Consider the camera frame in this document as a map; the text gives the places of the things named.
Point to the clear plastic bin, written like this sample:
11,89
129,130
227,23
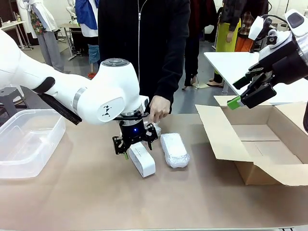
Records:
29,144

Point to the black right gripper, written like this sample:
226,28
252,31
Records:
288,67

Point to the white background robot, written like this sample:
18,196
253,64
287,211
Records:
71,9

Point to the grey plastic stool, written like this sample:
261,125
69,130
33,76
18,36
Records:
9,96

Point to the person in black zip jacket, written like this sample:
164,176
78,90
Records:
125,36

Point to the person's left hand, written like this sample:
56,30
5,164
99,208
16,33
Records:
160,107

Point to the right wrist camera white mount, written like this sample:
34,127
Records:
256,27

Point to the wooden background desk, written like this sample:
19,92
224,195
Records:
72,25

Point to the person's left forearm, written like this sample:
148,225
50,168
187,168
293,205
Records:
173,74

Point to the person in yellow skirt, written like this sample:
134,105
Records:
225,38

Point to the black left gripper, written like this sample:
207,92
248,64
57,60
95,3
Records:
132,131

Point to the figure in blue white garment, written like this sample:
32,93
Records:
85,14

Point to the unwrapped white digital clock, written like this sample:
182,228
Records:
144,163

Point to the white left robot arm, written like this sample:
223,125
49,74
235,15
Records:
113,91

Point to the person in orange trousers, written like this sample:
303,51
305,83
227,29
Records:
241,44

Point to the person in dark clothes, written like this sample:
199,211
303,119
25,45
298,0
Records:
204,19

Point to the white background side table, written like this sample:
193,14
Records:
14,23

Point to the open cardboard box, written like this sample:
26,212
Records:
216,134

